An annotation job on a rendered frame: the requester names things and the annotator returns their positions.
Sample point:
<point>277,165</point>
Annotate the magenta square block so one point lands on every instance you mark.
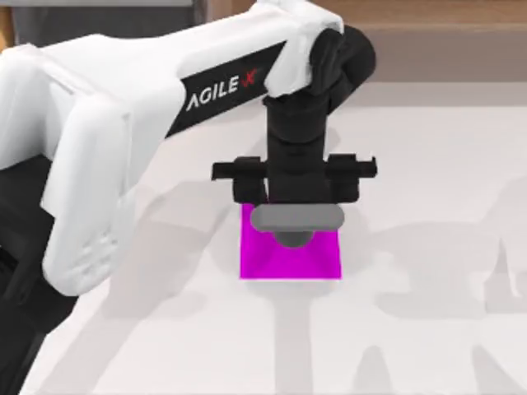
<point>267,257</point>

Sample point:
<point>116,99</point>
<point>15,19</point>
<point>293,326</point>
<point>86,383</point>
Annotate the wooden cupboard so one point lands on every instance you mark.
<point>449,37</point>

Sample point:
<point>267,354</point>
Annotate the grey cabinet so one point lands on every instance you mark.
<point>103,20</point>

